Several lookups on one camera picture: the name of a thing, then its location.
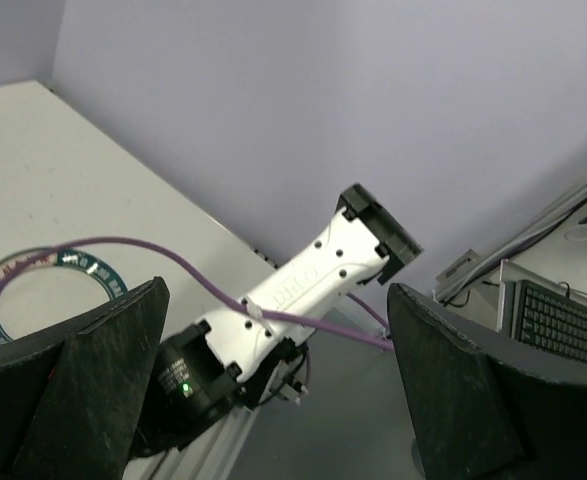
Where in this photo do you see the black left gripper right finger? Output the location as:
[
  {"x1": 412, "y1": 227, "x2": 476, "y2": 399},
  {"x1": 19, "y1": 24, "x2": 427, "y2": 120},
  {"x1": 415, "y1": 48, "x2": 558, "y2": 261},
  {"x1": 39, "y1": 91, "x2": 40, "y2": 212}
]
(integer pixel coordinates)
[{"x1": 387, "y1": 283, "x2": 587, "y2": 479}]

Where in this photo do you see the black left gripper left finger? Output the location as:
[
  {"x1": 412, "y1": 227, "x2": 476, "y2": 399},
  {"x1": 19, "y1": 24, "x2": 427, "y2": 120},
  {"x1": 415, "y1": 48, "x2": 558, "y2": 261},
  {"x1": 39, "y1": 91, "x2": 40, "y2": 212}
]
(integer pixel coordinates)
[{"x1": 0, "y1": 277, "x2": 170, "y2": 479}]

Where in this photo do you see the white plate with dark rim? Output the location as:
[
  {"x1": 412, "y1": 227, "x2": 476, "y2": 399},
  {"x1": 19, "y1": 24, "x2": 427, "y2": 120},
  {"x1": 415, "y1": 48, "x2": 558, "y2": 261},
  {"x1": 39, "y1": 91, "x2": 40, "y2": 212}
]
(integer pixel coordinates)
[{"x1": 0, "y1": 248, "x2": 128, "y2": 345}]

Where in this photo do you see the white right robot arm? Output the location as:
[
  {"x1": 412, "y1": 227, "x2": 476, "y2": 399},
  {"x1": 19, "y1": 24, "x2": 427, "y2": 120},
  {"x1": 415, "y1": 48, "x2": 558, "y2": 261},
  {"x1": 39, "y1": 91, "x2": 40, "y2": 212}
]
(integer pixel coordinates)
[{"x1": 144, "y1": 184, "x2": 422, "y2": 444}]

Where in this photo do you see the black computer keyboard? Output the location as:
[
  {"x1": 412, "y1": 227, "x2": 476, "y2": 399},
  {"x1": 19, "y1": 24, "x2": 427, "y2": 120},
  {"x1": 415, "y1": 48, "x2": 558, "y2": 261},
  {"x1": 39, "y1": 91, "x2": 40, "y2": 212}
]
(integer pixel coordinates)
[{"x1": 511, "y1": 280, "x2": 587, "y2": 364}]

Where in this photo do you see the aluminium front rail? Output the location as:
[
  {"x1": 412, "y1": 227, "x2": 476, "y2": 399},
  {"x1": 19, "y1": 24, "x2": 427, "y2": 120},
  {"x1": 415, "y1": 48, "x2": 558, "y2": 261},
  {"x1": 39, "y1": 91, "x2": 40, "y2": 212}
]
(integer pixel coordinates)
[{"x1": 123, "y1": 408, "x2": 260, "y2": 480}]

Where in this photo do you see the grey cable bundle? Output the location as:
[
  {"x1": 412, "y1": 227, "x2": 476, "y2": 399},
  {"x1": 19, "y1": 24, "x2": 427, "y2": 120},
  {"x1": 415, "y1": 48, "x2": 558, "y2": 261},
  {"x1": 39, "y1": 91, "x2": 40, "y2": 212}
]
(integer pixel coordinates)
[{"x1": 435, "y1": 169, "x2": 587, "y2": 306}]

